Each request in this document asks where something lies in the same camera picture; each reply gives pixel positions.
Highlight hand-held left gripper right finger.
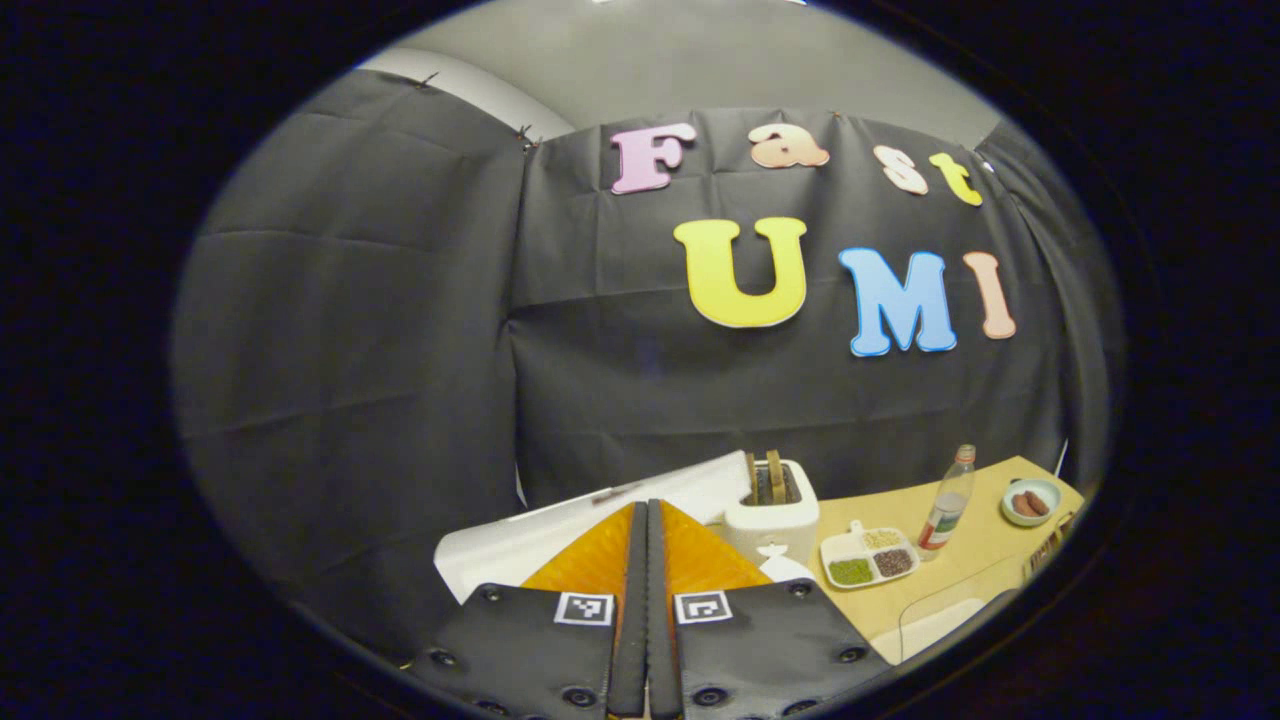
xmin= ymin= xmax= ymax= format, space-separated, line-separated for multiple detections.
xmin=648 ymin=500 xmax=896 ymax=720

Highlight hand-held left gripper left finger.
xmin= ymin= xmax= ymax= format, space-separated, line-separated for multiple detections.
xmin=400 ymin=500 xmax=649 ymax=720

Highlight white rice cooker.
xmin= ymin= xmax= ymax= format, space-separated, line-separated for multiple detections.
xmin=435 ymin=450 xmax=816 ymax=606

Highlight glass chopstick holder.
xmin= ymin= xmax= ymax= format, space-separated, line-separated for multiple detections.
xmin=1025 ymin=515 xmax=1078 ymax=581

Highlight white toaster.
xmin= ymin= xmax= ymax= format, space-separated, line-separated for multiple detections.
xmin=723 ymin=460 xmax=821 ymax=566

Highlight white divided dish with beans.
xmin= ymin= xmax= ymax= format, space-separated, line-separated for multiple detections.
xmin=820 ymin=520 xmax=921 ymax=591

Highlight clear plastic bottle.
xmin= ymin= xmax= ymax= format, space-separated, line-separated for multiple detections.
xmin=917 ymin=444 xmax=977 ymax=561

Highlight pale green plate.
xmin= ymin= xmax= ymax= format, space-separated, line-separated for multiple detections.
xmin=1002 ymin=479 xmax=1063 ymax=528

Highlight black backdrop cloth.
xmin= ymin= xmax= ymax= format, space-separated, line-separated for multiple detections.
xmin=170 ymin=68 xmax=1126 ymax=661

